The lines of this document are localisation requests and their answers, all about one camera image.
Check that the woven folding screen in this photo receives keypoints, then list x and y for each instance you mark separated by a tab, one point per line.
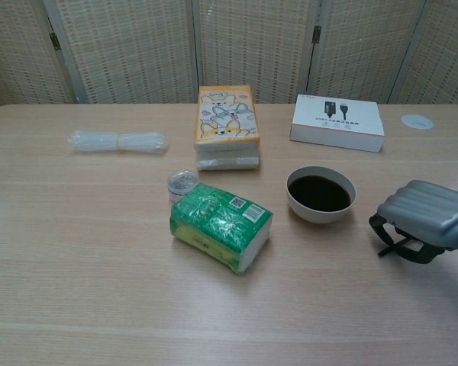
137	49

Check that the green tissue pack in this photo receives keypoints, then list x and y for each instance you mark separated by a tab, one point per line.
217	221

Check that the small clear lidded jar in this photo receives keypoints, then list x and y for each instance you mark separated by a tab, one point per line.
180	181

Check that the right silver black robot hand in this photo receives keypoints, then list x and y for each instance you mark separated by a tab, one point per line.
423	211

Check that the orange corgi print tissue pack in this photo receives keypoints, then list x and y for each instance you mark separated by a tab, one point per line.
225	114

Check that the round white table grommet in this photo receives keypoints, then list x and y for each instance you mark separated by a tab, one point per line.
417	120

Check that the white bowl of dark liquid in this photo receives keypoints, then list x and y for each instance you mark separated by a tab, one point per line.
313	217

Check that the brass screen hinge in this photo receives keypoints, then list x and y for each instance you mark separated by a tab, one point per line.
317	33
53	40

